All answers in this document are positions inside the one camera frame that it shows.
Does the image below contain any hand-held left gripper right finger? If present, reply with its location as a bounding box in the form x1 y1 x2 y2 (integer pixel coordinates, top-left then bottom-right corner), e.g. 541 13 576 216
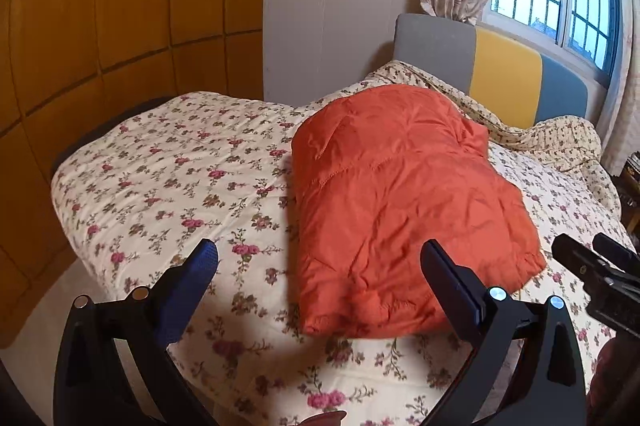
420 240 588 426

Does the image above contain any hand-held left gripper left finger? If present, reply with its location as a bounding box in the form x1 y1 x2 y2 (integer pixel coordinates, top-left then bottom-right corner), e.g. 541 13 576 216
52 238 221 426

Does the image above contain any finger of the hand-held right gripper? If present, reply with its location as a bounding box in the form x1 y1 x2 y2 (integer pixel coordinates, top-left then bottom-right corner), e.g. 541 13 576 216
551 233 608 282
593 233 640 269

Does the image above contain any orange quilted jacket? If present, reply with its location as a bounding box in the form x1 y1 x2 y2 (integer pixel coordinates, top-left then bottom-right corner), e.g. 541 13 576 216
290 85 547 339

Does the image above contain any dark wooden side table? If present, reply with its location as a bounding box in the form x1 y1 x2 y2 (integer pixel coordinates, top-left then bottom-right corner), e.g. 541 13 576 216
617 151 640 232

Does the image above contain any floral quilt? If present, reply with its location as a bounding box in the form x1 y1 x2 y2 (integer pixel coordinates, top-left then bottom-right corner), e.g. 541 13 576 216
50 60 640 426

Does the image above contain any grey yellow blue headboard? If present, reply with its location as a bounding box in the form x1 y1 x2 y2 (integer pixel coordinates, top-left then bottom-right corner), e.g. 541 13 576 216
394 12 590 127

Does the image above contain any wooden wardrobe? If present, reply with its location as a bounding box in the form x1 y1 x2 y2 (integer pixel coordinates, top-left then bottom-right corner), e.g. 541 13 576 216
0 0 271 347

